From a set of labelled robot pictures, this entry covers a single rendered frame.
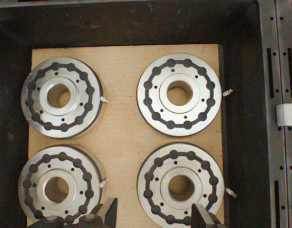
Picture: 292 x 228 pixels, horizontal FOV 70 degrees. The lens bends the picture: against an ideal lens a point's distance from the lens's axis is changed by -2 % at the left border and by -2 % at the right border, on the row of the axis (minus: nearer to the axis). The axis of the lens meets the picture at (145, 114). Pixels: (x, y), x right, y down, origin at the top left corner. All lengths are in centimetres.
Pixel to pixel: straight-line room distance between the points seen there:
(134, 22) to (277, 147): 19
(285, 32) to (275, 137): 9
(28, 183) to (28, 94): 11
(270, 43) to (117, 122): 19
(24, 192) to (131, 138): 14
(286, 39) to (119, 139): 21
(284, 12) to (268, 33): 3
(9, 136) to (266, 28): 30
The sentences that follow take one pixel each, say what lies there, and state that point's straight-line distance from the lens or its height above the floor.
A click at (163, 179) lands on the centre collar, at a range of 25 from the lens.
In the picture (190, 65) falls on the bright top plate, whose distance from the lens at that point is 27.
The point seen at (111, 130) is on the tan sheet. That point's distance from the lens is 29.
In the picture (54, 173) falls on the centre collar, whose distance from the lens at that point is 28.
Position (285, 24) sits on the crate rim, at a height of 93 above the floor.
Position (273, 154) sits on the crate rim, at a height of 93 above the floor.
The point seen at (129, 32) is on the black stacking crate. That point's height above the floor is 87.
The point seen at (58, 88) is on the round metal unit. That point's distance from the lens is 30.
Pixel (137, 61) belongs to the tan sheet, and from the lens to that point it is 30.
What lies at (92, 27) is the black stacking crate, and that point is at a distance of 27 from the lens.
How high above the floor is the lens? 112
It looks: 85 degrees down
